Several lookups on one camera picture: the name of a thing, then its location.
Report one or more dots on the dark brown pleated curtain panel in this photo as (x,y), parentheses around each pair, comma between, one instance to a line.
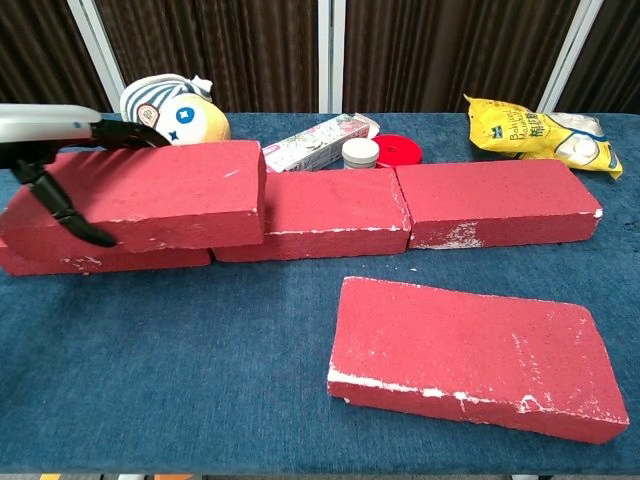
(210,50)
(40,50)
(450,50)
(620,60)

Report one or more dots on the floral pink white carton box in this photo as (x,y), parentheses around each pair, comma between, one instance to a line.
(320,142)

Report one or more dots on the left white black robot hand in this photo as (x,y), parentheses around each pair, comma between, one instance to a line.
(45,125)

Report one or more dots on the red round flat lid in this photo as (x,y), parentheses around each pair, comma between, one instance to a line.
(402,150)

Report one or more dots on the yellow plush toy striped hat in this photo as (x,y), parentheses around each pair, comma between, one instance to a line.
(195,117)

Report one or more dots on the yellow marshmallow snack bag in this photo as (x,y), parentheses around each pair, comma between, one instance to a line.
(505,132)

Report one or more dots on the blue table cloth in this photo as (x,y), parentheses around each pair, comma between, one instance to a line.
(200,350)

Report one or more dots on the small white round jar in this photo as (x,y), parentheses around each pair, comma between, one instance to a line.
(360,152)

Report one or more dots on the white screen frame post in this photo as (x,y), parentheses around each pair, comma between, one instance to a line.
(331,50)
(95,50)
(570,50)

